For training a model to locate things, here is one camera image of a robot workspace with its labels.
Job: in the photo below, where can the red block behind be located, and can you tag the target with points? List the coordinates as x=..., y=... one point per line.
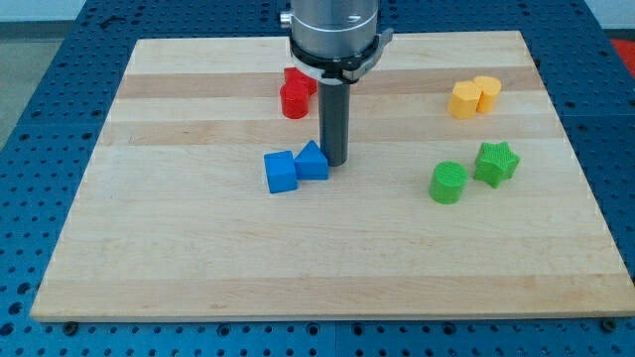
x=294, y=75

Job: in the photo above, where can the blue cube block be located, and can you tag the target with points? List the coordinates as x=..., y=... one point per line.
x=280, y=171

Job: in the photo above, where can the yellow hexagon block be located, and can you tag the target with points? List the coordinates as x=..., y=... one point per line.
x=464, y=99

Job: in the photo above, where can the green star block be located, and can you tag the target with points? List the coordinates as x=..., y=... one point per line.
x=495, y=163

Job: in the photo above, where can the red cylinder block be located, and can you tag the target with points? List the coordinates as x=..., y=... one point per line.
x=294, y=100

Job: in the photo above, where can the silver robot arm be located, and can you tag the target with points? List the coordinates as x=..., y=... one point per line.
x=336, y=43

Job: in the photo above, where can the blue triangle block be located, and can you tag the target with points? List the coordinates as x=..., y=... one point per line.
x=311, y=163

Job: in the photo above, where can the wooden board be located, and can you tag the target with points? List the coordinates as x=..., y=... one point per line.
x=173, y=219

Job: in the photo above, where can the green cylinder block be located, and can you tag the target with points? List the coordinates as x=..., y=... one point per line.
x=447, y=183

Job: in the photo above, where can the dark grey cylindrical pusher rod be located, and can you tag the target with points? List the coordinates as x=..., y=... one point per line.
x=333, y=115

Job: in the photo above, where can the yellow cylinder block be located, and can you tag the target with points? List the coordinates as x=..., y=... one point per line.
x=490, y=90

